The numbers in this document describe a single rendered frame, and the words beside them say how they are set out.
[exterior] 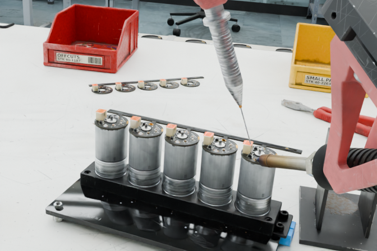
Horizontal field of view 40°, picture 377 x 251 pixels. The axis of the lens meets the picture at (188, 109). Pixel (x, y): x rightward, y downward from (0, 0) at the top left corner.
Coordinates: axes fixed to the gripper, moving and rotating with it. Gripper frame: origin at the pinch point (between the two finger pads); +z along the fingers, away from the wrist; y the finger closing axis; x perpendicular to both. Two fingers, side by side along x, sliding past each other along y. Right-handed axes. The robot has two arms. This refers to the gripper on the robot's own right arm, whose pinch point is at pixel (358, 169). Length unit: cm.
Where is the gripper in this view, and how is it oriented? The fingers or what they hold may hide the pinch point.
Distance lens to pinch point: 26.8
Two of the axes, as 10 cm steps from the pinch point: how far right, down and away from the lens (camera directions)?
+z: -2.7, 6.2, 7.4
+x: 3.3, 7.8, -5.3
